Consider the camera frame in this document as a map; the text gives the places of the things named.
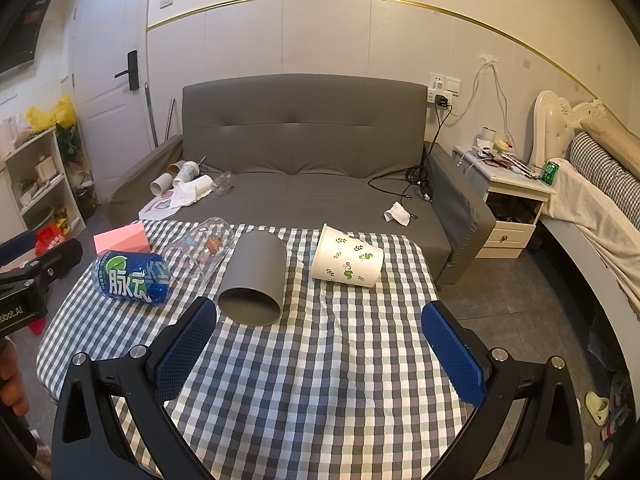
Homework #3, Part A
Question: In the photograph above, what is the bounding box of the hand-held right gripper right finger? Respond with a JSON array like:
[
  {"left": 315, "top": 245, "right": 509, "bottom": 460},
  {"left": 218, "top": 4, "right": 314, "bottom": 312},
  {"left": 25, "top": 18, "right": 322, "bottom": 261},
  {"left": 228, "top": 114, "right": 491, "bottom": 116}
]
[{"left": 421, "top": 300, "right": 587, "bottom": 480}]

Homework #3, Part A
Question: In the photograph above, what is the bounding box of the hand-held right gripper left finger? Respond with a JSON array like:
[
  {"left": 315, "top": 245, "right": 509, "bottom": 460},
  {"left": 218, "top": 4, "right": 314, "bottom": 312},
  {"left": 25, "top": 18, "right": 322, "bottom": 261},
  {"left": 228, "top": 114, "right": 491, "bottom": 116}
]
[{"left": 50, "top": 296, "right": 218, "bottom": 480}]

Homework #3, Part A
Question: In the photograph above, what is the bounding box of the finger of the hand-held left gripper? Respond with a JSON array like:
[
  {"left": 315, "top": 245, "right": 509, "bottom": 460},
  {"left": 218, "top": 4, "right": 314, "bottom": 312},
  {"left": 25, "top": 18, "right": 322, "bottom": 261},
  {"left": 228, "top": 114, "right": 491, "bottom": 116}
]
[
  {"left": 0, "top": 231, "right": 37, "bottom": 267},
  {"left": 0, "top": 238, "right": 84, "bottom": 295}
]

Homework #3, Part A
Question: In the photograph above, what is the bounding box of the clear plastic cup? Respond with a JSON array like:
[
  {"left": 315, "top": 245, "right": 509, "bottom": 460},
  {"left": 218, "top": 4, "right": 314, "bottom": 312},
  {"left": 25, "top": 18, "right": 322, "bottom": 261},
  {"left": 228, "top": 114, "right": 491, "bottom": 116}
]
[{"left": 162, "top": 216, "right": 236, "bottom": 302}]

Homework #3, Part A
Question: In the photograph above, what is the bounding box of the grey plastic cup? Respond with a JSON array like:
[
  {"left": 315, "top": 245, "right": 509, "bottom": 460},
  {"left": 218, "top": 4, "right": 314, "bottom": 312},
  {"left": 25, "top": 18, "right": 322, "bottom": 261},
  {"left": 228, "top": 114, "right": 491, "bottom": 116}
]
[{"left": 216, "top": 230, "right": 288, "bottom": 327}]

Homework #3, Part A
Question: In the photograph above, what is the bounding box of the white leaf print paper cup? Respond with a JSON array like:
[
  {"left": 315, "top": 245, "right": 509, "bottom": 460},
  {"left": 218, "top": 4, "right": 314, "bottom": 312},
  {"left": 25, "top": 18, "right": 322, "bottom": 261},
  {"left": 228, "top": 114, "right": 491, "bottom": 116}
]
[{"left": 308, "top": 224, "right": 385, "bottom": 289}]

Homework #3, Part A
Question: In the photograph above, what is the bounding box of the white green drink cup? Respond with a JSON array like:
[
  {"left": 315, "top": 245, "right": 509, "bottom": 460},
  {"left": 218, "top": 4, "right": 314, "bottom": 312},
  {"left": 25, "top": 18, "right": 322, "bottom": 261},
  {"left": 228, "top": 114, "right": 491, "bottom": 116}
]
[{"left": 172, "top": 159, "right": 201, "bottom": 185}]

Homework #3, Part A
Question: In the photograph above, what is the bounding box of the person's left hand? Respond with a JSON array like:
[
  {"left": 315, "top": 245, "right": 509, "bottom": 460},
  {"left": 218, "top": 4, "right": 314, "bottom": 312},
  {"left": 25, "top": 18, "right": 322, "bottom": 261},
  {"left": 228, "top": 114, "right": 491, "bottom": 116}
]
[{"left": 0, "top": 339, "right": 29, "bottom": 417}]

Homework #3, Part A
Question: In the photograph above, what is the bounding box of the red plastic bag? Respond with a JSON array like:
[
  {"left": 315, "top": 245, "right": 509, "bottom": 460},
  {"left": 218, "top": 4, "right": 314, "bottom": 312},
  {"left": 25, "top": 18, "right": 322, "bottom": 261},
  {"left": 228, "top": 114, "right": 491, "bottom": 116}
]
[{"left": 34, "top": 224, "right": 69, "bottom": 253}]

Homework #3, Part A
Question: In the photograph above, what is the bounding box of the white shelf unit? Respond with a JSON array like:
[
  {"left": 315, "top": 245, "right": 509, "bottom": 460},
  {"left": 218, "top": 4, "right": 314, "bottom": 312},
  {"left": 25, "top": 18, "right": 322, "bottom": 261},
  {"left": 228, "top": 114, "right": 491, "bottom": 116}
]
[{"left": 0, "top": 127, "right": 86, "bottom": 245}]

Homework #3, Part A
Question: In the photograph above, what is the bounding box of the pink box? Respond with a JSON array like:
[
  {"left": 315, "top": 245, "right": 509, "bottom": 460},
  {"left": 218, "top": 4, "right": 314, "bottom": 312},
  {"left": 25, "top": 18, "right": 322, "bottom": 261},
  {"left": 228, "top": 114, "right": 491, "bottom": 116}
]
[{"left": 93, "top": 225, "right": 151, "bottom": 257}]

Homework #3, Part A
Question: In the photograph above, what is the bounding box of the blue drink bottle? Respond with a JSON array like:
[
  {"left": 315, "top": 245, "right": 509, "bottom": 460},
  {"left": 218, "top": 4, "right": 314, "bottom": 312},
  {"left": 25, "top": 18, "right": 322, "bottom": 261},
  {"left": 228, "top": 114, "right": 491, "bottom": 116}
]
[{"left": 94, "top": 249, "right": 171, "bottom": 306}]

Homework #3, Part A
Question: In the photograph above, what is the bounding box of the checkered tablecloth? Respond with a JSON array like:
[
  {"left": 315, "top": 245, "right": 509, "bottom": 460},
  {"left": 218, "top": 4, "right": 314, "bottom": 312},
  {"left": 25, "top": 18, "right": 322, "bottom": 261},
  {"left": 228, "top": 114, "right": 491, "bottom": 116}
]
[{"left": 37, "top": 220, "right": 479, "bottom": 480}]

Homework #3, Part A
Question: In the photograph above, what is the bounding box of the white cloth bag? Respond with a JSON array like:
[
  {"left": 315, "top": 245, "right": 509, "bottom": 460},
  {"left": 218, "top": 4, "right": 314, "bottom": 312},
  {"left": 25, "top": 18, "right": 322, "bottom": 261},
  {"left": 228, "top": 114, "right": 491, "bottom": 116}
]
[{"left": 138, "top": 182, "right": 202, "bottom": 221}]

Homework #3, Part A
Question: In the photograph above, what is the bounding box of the yellow plastic bag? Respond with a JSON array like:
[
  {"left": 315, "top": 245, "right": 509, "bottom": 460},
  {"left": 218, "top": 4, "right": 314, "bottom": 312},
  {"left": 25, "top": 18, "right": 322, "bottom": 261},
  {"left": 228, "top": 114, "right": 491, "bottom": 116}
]
[{"left": 25, "top": 94, "right": 77, "bottom": 134}]

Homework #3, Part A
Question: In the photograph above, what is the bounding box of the crumpled white tissue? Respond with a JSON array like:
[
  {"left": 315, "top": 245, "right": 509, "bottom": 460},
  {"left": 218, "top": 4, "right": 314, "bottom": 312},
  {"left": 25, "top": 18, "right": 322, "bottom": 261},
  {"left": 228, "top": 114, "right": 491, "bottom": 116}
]
[{"left": 383, "top": 202, "right": 412, "bottom": 225}]

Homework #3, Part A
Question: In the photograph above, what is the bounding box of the pale green slipper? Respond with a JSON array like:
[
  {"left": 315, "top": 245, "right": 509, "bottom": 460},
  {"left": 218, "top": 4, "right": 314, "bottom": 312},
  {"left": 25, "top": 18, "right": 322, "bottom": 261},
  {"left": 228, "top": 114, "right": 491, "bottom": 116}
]
[{"left": 584, "top": 392, "right": 611, "bottom": 427}]

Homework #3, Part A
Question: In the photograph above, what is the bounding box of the white nightstand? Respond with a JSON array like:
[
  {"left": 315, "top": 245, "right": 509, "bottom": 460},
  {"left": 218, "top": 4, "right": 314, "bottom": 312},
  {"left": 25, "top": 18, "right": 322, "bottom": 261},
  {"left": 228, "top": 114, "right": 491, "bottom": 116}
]
[{"left": 452, "top": 145, "right": 557, "bottom": 260}]

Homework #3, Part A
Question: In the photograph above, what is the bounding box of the beige blanket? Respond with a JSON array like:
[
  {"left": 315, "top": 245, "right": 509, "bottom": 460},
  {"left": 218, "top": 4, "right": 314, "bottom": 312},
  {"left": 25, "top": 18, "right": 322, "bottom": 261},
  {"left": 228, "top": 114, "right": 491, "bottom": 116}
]
[{"left": 542, "top": 162, "right": 640, "bottom": 313}]

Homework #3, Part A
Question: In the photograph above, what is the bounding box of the black door lock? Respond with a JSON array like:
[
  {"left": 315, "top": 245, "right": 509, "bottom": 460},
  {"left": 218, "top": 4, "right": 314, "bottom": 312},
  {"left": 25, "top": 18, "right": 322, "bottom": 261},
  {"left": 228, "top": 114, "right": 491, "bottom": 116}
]
[{"left": 114, "top": 50, "right": 139, "bottom": 92}]

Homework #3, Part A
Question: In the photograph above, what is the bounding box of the checked pillow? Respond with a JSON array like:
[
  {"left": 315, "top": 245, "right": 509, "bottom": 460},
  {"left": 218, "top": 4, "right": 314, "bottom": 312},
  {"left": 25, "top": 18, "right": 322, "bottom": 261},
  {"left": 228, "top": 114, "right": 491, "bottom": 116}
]
[{"left": 567, "top": 132, "right": 640, "bottom": 223}]

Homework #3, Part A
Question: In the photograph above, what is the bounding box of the white door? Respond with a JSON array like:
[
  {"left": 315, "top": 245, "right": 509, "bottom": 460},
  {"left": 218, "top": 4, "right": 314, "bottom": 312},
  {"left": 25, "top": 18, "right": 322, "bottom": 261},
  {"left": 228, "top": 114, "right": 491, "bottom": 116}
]
[{"left": 69, "top": 0, "right": 157, "bottom": 203}]

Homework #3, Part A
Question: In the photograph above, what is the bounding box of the white bed headboard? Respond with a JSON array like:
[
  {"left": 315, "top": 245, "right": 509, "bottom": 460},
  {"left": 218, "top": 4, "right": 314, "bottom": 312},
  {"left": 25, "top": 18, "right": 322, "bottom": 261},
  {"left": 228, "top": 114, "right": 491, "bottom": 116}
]
[{"left": 530, "top": 91, "right": 609, "bottom": 172}]

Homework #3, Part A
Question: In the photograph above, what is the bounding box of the grey sofa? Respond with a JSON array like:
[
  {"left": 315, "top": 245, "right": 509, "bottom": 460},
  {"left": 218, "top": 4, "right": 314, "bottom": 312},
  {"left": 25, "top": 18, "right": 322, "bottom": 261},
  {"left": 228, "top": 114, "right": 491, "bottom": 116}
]
[{"left": 107, "top": 74, "right": 497, "bottom": 287}]

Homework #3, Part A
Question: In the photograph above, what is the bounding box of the beige pillow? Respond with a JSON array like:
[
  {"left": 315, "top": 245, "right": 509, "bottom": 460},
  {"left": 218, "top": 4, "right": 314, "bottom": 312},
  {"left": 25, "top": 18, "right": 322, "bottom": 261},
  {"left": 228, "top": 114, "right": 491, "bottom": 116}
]
[{"left": 579, "top": 117, "right": 640, "bottom": 181}]

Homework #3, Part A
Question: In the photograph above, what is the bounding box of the mop handle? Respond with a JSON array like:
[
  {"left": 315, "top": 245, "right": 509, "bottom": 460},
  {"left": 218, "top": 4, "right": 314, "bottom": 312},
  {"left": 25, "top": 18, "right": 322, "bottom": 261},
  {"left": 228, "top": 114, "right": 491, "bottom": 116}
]
[{"left": 143, "top": 82, "right": 159, "bottom": 149}]

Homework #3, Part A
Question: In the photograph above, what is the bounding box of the black cable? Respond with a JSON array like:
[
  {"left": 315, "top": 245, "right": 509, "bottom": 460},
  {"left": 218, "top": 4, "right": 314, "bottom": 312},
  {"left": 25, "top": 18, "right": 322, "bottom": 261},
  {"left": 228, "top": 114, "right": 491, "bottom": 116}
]
[{"left": 367, "top": 104, "right": 452, "bottom": 202}]

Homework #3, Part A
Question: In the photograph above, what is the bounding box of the wall television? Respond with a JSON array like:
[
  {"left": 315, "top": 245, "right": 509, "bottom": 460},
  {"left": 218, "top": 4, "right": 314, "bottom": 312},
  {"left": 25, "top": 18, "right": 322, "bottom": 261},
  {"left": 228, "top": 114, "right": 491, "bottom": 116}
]
[{"left": 0, "top": 0, "right": 52, "bottom": 77}]

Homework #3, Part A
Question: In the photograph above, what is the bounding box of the white cable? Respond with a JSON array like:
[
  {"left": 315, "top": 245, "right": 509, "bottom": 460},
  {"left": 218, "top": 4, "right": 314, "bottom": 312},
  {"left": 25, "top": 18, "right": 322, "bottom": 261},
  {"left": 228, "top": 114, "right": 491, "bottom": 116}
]
[{"left": 449, "top": 59, "right": 517, "bottom": 147}]

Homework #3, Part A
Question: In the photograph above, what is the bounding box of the white wall socket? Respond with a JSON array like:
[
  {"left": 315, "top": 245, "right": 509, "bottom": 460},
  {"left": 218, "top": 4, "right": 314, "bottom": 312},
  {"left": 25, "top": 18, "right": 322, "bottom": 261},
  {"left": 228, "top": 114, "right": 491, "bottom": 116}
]
[{"left": 428, "top": 73, "right": 461, "bottom": 104}]

